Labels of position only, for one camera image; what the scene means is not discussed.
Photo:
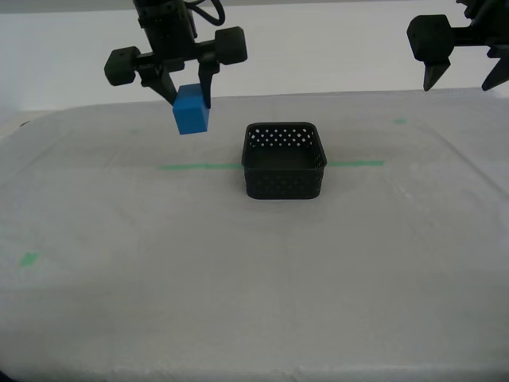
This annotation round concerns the white woven table cover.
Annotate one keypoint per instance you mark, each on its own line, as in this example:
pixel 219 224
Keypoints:
pixel 254 278

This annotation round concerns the blue rectangular block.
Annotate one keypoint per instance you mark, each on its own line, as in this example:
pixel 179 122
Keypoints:
pixel 193 115

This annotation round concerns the long green tape strip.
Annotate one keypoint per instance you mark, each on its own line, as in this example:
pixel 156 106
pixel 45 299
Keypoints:
pixel 191 166

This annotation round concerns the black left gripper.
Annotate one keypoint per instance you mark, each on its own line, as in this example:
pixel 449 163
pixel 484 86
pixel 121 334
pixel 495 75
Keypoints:
pixel 169 40

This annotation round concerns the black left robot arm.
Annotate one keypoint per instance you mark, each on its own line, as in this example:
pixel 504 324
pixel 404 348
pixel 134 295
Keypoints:
pixel 159 6

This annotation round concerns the black perforated plastic basket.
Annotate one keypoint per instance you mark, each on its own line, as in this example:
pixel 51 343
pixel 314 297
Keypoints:
pixel 284 183

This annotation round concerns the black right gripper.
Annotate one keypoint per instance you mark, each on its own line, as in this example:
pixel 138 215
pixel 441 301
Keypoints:
pixel 489 28

